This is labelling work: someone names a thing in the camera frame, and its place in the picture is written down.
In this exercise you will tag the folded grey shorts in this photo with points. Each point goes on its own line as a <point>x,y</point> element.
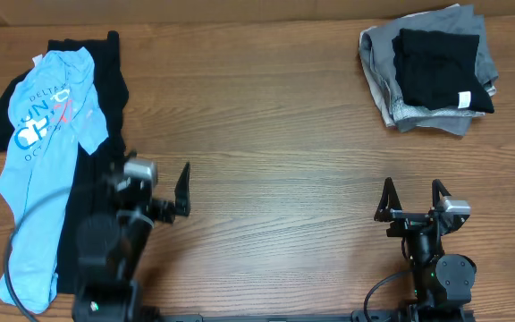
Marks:
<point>382,67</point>

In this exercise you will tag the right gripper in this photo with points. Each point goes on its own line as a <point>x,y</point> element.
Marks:
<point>389,211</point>

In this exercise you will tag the black t-shirt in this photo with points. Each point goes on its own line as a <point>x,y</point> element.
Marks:
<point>436,70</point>

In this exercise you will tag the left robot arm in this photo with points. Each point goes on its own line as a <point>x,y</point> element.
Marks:
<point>110,244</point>

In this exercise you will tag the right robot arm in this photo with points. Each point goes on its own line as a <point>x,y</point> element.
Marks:
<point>442,282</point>

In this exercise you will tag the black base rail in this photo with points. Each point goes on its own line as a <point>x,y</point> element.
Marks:
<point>354,316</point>

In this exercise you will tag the black garment on left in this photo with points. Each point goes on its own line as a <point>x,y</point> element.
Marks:
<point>84,198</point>

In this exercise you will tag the light blue printed t-shirt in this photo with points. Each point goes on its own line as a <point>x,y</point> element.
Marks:
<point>54,112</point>

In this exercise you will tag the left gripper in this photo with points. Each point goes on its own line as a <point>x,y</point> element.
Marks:
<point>166,208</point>

